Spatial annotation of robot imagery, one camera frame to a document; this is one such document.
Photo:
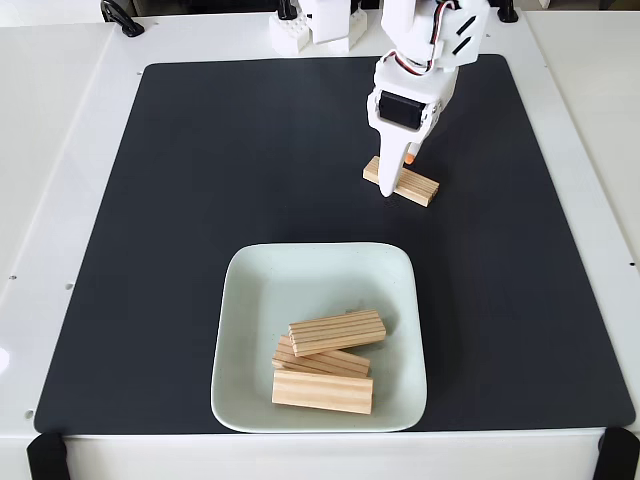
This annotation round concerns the grooved wooden block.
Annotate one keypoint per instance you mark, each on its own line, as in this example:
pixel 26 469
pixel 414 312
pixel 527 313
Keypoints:
pixel 345 364
pixel 417 189

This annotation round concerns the wooden block marked 3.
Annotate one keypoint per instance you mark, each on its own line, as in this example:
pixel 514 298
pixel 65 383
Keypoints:
pixel 337 332

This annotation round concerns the wooden block marked 2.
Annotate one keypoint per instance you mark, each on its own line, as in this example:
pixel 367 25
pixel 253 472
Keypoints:
pixel 322 392

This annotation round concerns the pale green square plate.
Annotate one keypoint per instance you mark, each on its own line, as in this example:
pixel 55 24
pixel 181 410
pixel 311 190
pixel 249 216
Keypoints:
pixel 250 300

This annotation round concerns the black base clamp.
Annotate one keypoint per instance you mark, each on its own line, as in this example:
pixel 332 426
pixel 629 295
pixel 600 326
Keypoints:
pixel 355 6
pixel 287 9

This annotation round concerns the black table clamp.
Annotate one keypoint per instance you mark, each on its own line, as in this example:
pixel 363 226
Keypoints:
pixel 122 17
pixel 509 11

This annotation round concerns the black table mat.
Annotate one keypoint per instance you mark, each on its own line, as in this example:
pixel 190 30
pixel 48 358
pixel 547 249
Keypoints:
pixel 150 250

